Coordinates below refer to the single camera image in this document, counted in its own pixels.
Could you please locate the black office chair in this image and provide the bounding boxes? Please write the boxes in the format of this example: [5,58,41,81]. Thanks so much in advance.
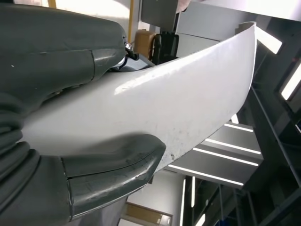
[152,31,180,65]

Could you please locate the brown cardboard box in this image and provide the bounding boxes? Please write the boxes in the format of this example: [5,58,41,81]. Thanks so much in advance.
[134,29,157,60]

